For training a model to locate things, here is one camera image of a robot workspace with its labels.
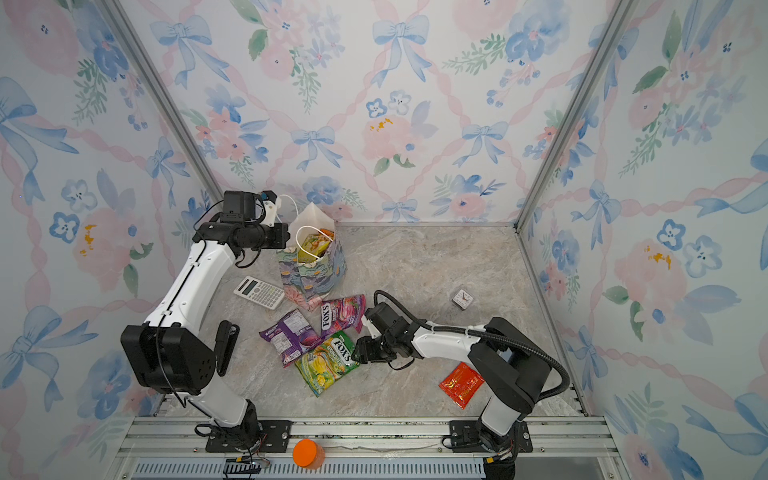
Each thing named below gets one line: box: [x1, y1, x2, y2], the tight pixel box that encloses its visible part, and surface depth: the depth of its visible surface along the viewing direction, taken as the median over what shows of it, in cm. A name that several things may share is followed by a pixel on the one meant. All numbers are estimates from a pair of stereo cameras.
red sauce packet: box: [438, 362, 485, 410], surface depth 83 cm
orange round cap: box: [293, 438, 325, 470], surface depth 65 cm
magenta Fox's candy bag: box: [321, 294, 367, 338], surface depth 93 cm
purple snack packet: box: [259, 308, 324, 368], surface depth 90 cm
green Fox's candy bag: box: [294, 330, 360, 397], surface depth 85 cm
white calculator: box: [233, 275, 285, 310], surface depth 100 cm
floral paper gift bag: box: [276, 202, 347, 311], surface depth 88 cm
